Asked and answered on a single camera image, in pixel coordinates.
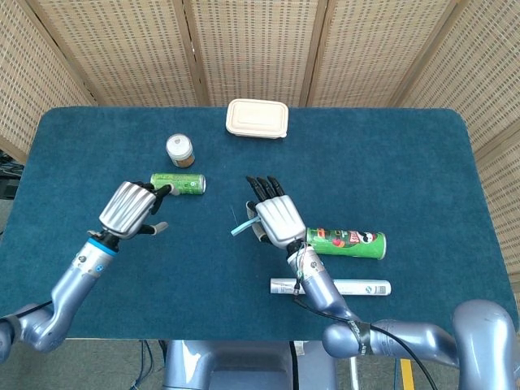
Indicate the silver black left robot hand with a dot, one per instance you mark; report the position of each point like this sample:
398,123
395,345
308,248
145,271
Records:
126,207

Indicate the blue felt table mat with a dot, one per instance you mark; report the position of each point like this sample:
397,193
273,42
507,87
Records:
365,183

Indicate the green Pringles tube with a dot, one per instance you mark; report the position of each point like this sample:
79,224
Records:
353,243

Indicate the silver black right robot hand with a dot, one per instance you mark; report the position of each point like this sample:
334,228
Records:
280,219

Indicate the thin pale upright stick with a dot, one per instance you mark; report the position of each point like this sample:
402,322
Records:
234,215

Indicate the woven bamboo screen panel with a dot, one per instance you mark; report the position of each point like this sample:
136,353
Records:
122,48
373,48
503,203
479,73
24,81
256,48

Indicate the white-lidded spice jar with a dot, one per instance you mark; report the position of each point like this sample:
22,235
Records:
179,150

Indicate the blue-grey robot torso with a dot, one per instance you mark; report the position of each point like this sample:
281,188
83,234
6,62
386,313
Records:
243,367

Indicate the yellow floor tape strip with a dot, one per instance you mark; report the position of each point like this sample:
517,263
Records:
406,375

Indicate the long white printed tube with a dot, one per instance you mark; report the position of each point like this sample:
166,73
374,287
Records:
365,287

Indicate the beige lidded lunch box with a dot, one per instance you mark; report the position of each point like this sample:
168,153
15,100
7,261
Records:
256,118

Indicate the white metal pole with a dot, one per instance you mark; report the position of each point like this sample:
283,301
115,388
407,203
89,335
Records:
354,373

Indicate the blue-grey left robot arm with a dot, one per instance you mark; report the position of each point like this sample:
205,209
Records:
73,280

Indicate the green drink can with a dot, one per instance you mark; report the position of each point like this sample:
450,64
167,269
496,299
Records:
189,183

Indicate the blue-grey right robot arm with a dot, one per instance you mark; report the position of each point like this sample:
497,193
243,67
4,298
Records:
321,288

